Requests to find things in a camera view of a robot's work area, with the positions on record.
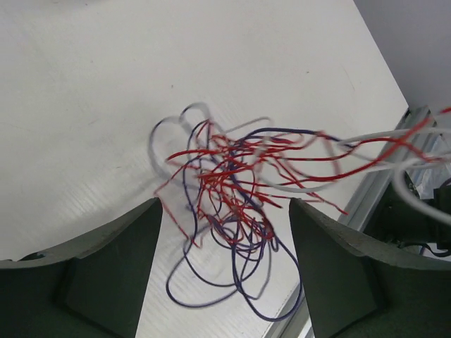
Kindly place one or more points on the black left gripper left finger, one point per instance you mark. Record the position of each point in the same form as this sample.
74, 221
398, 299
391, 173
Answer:
90, 286

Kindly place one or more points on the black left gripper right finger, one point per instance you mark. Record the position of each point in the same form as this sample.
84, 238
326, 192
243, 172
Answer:
357, 286

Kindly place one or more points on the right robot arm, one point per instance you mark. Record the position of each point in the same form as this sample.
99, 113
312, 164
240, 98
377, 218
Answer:
395, 222

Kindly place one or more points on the aluminium frame rail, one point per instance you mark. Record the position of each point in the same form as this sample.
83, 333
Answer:
359, 210

